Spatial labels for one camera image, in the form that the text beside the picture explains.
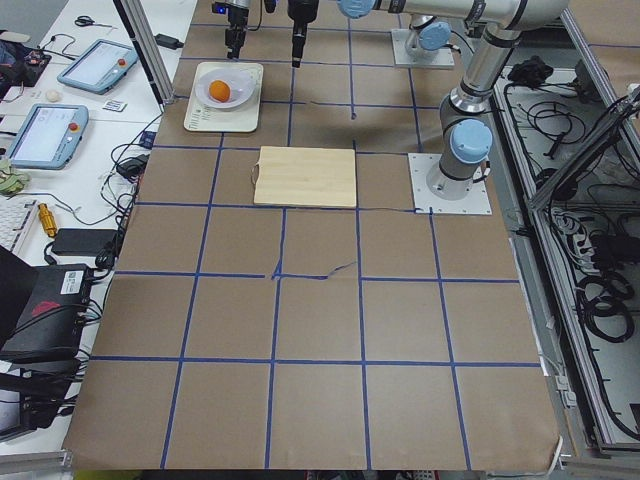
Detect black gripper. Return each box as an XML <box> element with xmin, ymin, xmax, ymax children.
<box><xmin>287</xmin><ymin>0</ymin><xmax>319</xmax><ymax>68</ymax></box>
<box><xmin>225</xmin><ymin>7</ymin><xmax>249</xmax><ymax>59</ymax></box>

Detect white round plate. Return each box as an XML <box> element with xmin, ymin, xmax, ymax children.
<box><xmin>195</xmin><ymin>68</ymin><xmax>256</xmax><ymax>110</ymax></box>

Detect orange fruit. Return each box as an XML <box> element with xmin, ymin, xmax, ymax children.
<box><xmin>208</xmin><ymin>80</ymin><xmax>231</xmax><ymax>103</ymax></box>

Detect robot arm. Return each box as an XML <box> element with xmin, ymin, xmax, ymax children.
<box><xmin>291</xmin><ymin>0</ymin><xmax>568</xmax><ymax>154</ymax></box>
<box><xmin>211</xmin><ymin>1</ymin><xmax>452</xmax><ymax>68</ymax></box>

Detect cream bear tray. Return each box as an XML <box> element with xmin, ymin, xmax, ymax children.
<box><xmin>183</xmin><ymin>62</ymin><xmax>264</xmax><ymax>133</ymax></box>

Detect black power adapter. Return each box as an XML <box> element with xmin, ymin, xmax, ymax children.
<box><xmin>154</xmin><ymin>33</ymin><xmax>184</xmax><ymax>50</ymax></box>

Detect wooden cutting board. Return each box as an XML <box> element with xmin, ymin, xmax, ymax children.
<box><xmin>254</xmin><ymin>146</ymin><xmax>357</xmax><ymax>208</ymax></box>

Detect blue teach pendant far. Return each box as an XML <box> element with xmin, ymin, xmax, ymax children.
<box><xmin>57</xmin><ymin>39</ymin><xmax>138</xmax><ymax>94</ymax></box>

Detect blue teach pendant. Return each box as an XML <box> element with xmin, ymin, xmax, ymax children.
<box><xmin>7</xmin><ymin>104</ymin><xmax>89</xmax><ymax>170</ymax></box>
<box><xmin>57</xmin><ymin>39</ymin><xmax>138</xmax><ymax>94</ymax></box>

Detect small white card box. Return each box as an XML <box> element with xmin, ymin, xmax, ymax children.
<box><xmin>103</xmin><ymin>100</ymin><xmax>127</xmax><ymax>112</ymax></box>

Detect black scissors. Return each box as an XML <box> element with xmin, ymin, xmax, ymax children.
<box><xmin>74</xmin><ymin>15</ymin><xmax>115</xmax><ymax>29</ymax></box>

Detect blue teach pendant near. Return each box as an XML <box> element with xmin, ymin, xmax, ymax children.
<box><xmin>7</xmin><ymin>104</ymin><xmax>89</xmax><ymax>170</ymax></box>

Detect black flat power brick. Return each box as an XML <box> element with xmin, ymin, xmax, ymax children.
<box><xmin>51</xmin><ymin>228</ymin><xmax>116</xmax><ymax>256</ymax></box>

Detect brass cylinder tool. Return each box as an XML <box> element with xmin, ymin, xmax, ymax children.
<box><xmin>38</xmin><ymin>203</ymin><xmax>58</xmax><ymax>238</ymax></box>

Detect black computer box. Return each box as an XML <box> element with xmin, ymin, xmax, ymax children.
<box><xmin>1</xmin><ymin>257</ymin><xmax>93</xmax><ymax>364</ymax></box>

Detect aluminium frame post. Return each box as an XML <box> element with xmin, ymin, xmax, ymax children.
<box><xmin>113</xmin><ymin>0</ymin><xmax>175</xmax><ymax>106</ymax></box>

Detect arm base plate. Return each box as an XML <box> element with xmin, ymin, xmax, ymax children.
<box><xmin>408</xmin><ymin>153</ymin><xmax>492</xmax><ymax>215</ymax></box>
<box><xmin>391</xmin><ymin>29</ymin><xmax>455</xmax><ymax>70</ymax></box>

